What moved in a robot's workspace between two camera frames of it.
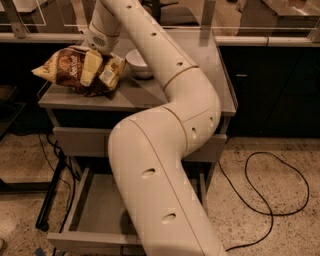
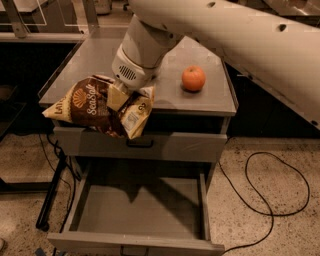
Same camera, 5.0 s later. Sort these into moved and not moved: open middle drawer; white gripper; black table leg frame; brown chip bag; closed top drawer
Moved: brown chip bag; white gripper
Not moved: black table leg frame; closed top drawer; open middle drawer
